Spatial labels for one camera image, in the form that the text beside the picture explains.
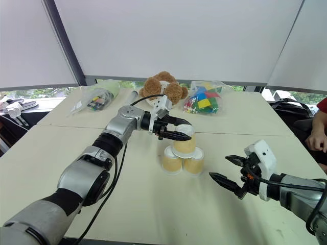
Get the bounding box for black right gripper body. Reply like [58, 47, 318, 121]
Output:
[236, 153, 262, 200]

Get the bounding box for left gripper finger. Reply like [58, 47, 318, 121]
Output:
[167, 116, 193, 127]
[164, 131, 193, 142]

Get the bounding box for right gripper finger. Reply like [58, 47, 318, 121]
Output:
[225, 155, 246, 168]
[208, 172, 243, 197]

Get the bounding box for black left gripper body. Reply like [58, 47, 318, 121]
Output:
[153, 110, 172, 141]

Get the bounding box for yellow paper cup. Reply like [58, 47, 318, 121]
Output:
[172, 124, 197, 159]
[183, 147, 205, 178]
[161, 145, 185, 176]

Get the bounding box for white crumpled paper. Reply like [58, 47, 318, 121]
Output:
[7, 105, 24, 119]

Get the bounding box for person's bare hand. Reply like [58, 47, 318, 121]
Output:
[305, 124, 327, 153]

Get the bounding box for bag of colourful blocks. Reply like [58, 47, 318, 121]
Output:
[183, 80, 227, 116]

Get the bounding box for grey tube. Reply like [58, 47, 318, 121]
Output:
[127, 90, 140, 106]

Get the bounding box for brown teddy bear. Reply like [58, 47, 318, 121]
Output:
[138, 71, 189, 109]

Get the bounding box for clear bag with small items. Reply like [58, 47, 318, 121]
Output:
[67, 79, 121, 116]

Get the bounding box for black backpack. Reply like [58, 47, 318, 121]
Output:
[269, 97, 315, 130]

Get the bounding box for red sleeve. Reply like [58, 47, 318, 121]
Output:
[316, 96, 327, 115]

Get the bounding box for dark slippers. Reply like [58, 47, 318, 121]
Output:
[5, 98, 39, 112]

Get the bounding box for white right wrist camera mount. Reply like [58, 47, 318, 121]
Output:
[244, 139, 278, 203]

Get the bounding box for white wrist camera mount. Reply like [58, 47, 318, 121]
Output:
[244, 139, 278, 203]
[148, 94, 171, 134]

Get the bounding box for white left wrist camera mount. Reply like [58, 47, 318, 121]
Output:
[148, 94, 171, 134]

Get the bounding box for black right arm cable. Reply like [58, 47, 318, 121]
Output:
[258, 176, 327, 237]

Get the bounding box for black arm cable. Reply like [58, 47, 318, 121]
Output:
[75, 94, 166, 245]
[258, 176, 327, 237]

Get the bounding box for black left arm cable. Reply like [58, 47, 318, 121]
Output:
[75, 94, 166, 245]

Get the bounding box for dark window frame post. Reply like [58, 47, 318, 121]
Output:
[41, 0, 87, 86]

